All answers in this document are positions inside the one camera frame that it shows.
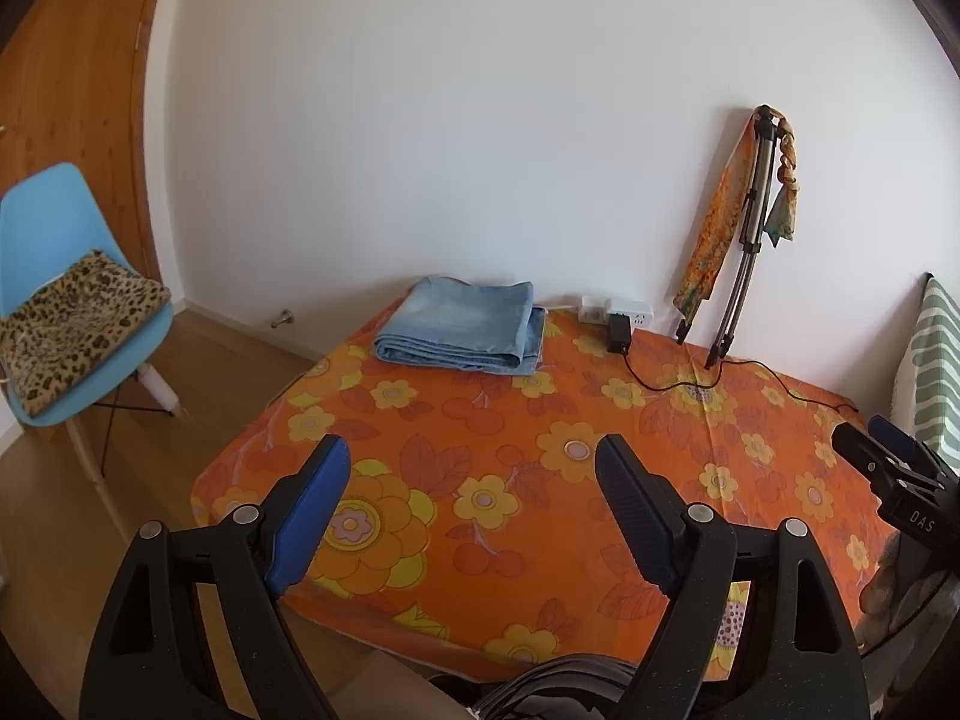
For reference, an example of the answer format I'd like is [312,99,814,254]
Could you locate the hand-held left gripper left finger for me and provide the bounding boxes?
[79,433,353,720]

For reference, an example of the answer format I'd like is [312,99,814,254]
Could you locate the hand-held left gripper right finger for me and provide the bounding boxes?
[595,433,871,720]

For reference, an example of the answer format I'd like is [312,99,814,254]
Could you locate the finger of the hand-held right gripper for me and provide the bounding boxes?
[831,424,946,496]
[868,415,960,477]

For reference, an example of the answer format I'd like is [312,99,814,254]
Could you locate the light blue denim pants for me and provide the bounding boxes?
[373,277,547,376]

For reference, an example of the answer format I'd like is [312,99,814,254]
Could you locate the person's right forearm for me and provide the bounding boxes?
[859,532,960,691]

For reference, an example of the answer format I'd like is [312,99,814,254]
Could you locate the green white striped pillow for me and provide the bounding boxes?
[891,274,960,473]

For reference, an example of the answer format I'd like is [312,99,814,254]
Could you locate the orange floral tablecloth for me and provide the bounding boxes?
[191,292,912,683]

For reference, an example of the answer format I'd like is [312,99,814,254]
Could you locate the beige cloth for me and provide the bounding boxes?
[300,649,470,720]

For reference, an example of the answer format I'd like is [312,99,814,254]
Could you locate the white power strip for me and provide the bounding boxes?
[604,298,656,331]

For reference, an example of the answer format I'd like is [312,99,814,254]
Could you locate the braided orange green scarf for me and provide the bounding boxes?
[763,111,800,245]

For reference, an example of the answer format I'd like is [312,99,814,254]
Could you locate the folded metal tripod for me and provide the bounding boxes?
[675,105,781,370]

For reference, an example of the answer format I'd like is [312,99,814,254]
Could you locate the orange patterned scarf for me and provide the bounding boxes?
[673,116,758,316]

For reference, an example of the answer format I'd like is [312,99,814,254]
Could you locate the leopard print cushion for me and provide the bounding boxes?
[0,250,170,419]

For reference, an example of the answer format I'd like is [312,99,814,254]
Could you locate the blue chair with wooden legs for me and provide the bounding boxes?
[0,162,185,481]

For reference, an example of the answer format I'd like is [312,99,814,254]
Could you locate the wooden door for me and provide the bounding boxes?
[0,0,177,301]

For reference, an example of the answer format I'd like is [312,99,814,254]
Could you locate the black cable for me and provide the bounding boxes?
[622,349,860,413]

